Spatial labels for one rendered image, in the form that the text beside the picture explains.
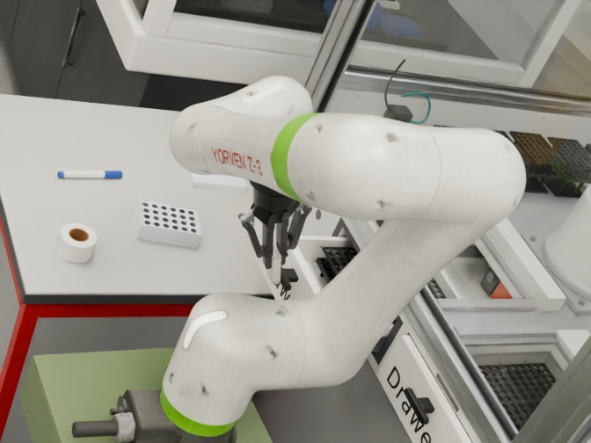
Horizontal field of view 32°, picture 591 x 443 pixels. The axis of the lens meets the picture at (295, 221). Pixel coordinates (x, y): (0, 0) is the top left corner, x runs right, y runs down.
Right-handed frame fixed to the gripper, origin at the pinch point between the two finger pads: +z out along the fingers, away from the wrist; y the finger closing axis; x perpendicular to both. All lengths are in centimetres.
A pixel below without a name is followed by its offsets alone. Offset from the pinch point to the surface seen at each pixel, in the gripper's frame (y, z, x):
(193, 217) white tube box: 7.1, 12.0, -28.6
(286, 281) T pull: -1.5, 2.6, 2.3
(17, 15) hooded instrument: 21, 67, -202
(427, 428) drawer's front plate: -15.8, 12.2, 33.6
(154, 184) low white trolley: 11.4, 13.9, -43.2
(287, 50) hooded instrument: -32, 13, -80
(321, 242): -14.2, 9.7, -11.5
